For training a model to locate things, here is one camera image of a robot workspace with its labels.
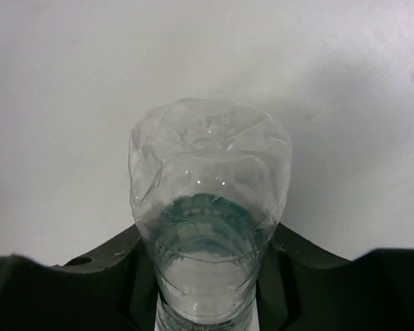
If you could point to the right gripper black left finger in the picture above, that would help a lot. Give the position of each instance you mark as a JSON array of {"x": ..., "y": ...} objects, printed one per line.
[{"x": 111, "y": 287}]

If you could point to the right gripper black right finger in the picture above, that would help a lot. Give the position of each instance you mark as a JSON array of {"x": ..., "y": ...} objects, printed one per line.
[{"x": 304, "y": 287}]

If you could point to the clear bottle green label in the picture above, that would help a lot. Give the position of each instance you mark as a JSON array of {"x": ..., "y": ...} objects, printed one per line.
[{"x": 208, "y": 185}]

